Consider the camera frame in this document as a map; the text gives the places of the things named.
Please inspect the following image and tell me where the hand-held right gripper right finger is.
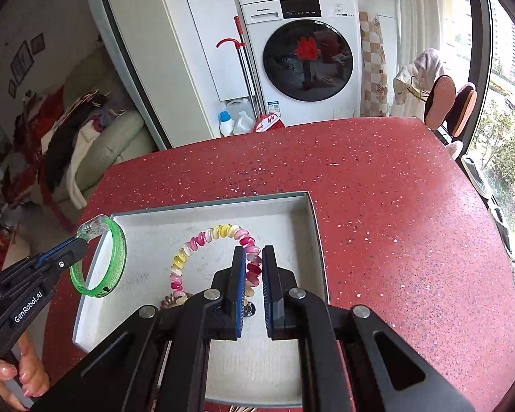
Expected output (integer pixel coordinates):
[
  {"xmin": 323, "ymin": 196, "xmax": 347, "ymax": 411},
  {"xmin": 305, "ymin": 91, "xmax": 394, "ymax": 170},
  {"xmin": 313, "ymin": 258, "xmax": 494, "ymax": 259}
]
[{"xmin": 262, "ymin": 245, "xmax": 476, "ymax": 412}]

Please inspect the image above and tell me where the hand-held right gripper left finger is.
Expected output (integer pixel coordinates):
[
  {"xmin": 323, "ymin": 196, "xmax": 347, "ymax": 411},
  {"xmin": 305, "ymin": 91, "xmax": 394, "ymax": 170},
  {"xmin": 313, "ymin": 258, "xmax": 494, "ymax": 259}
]
[{"xmin": 30, "ymin": 245, "xmax": 247, "ymax": 412}]

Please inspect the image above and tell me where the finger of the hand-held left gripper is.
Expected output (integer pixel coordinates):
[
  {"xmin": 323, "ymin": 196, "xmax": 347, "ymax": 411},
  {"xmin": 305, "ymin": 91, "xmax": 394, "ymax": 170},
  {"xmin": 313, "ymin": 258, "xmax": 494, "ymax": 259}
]
[
  {"xmin": 34, "ymin": 235, "xmax": 87, "ymax": 265},
  {"xmin": 47, "ymin": 241, "xmax": 90, "ymax": 272}
]

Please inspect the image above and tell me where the green translucent bracelet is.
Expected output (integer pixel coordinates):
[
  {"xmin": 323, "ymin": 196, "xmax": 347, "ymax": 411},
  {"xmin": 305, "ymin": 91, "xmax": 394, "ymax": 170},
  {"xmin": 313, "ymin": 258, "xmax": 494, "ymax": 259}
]
[{"xmin": 69, "ymin": 217, "xmax": 127, "ymax": 298}]

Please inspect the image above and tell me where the pink yellow spiral hair tie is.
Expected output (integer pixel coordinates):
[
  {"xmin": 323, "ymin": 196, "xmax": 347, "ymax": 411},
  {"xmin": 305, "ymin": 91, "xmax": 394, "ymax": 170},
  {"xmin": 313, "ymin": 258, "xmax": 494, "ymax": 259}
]
[{"xmin": 169, "ymin": 224, "xmax": 263, "ymax": 305}]

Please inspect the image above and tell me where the grey shallow tray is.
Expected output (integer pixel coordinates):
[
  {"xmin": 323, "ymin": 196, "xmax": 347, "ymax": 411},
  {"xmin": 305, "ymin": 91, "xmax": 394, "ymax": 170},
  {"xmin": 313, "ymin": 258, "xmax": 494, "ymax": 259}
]
[{"xmin": 72, "ymin": 191, "xmax": 330, "ymax": 408}]

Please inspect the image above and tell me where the person's left hand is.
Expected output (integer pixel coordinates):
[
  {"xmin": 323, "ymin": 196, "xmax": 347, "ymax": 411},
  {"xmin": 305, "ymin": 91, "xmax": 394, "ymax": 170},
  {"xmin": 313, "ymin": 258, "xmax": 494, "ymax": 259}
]
[{"xmin": 0, "ymin": 335, "xmax": 51, "ymax": 411}]

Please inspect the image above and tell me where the pile of clothes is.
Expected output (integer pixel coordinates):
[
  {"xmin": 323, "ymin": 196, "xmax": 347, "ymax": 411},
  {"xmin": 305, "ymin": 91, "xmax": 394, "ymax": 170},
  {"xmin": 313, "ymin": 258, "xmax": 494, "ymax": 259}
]
[{"xmin": 0, "ymin": 86, "xmax": 125, "ymax": 207}]

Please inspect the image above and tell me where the cream sofa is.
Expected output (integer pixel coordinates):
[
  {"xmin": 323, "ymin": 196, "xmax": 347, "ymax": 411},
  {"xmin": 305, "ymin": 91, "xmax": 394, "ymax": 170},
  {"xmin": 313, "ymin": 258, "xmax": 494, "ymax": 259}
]
[{"xmin": 30, "ymin": 47, "xmax": 156, "ymax": 207}]

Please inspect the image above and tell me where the clear plastic jug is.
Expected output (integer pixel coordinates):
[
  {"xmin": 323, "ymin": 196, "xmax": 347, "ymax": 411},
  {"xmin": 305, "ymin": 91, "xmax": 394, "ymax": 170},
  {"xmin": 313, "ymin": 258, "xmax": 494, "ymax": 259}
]
[{"xmin": 233, "ymin": 112, "xmax": 256, "ymax": 136}]

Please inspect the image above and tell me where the white plastic jug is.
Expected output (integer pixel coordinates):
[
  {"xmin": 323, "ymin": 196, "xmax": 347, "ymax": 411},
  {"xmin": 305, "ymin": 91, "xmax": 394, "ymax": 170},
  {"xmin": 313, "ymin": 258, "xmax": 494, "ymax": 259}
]
[{"xmin": 225, "ymin": 99, "xmax": 252, "ymax": 116}]

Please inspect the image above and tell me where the white tall cabinet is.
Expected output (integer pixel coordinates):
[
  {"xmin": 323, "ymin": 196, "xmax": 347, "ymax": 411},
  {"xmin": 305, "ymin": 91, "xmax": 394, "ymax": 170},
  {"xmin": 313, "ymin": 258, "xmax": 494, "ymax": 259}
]
[{"xmin": 79, "ymin": 0, "xmax": 262, "ymax": 150}]

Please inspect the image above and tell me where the white washing machine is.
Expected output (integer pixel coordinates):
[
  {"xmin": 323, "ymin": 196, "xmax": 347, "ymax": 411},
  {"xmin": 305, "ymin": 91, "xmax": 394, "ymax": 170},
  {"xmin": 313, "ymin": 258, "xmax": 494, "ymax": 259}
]
[{"xmin": 239, "ymin": 0, "xmax": 363, "ymax": 127}]

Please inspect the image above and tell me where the white hanging garment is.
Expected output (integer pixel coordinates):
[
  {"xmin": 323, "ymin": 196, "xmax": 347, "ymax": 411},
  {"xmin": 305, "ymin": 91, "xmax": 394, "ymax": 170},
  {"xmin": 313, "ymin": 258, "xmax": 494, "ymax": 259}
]
[{"xmin": 392, "ymin": 48, "xmax": 446, "ymax": 117}]

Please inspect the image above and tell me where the white curtain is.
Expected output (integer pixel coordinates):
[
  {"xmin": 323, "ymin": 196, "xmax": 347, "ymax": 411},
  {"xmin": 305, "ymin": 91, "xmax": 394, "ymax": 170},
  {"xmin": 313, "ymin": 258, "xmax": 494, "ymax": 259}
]
[{"xmin": 390, "ymin": 0, "xmax": 445, "ymax": 116}]

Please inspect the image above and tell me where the brown spiral hair tie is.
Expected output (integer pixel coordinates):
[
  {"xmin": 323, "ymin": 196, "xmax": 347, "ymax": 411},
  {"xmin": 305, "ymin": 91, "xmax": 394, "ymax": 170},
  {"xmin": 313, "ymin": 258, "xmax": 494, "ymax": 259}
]
[{"xmin": 161, "ymin": 294, "xmax": 188, "ymax": 312}]

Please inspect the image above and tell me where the large dark picture frame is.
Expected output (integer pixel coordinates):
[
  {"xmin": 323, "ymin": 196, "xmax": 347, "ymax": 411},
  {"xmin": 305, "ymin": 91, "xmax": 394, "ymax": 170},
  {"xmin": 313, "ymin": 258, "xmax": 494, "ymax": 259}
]
[{"xmin": 11, "ymin": 41, "xmax": 35, "ymax": 85}]

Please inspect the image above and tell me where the red handled mop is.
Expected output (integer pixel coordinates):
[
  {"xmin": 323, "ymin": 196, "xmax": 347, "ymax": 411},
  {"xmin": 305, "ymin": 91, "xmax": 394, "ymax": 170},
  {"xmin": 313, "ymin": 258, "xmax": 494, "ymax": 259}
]
[{"xmin": 217, "ymin": 16, "xmax": 286, "ymax": 134}]

